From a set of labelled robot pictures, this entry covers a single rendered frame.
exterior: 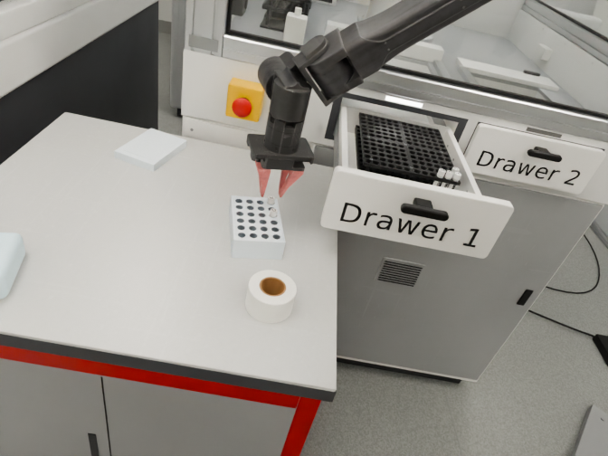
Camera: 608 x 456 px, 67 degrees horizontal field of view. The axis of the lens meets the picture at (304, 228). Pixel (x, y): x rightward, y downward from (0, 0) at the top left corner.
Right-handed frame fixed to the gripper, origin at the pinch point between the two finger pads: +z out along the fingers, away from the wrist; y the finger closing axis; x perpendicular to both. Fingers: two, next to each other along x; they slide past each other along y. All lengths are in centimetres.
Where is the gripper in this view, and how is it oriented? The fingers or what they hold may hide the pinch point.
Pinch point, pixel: (271, 191)
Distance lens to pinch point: 80.0
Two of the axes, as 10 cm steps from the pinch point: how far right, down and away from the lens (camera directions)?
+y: -9.5, -0.1, -3.1
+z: -2.1, 7.7, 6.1
